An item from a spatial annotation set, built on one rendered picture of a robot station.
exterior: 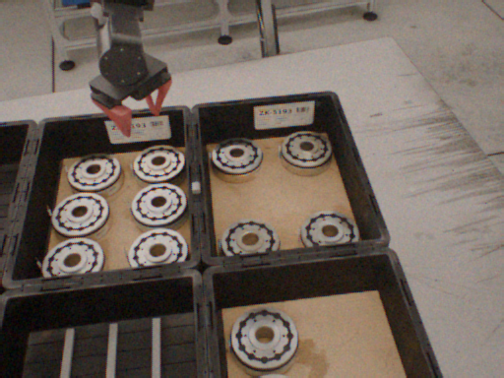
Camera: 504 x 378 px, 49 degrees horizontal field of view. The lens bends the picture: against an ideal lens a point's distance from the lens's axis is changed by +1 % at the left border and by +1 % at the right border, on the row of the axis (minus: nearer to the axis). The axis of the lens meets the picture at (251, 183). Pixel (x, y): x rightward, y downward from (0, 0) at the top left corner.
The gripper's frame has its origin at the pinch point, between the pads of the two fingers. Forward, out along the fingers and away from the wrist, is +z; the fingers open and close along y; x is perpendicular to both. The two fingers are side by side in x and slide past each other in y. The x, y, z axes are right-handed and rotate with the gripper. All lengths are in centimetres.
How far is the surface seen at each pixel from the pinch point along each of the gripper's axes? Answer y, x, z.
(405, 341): 2, -49, 19
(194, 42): 138, 129, 111
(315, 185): 23.4, -19.1, 23.7
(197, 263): -8.9, -18.3, 13.1
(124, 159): 5.8, 16.8, 23.7
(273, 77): 61, 20, 38
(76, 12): 92, 159, 81
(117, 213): -5.0, 7.0, 23.4
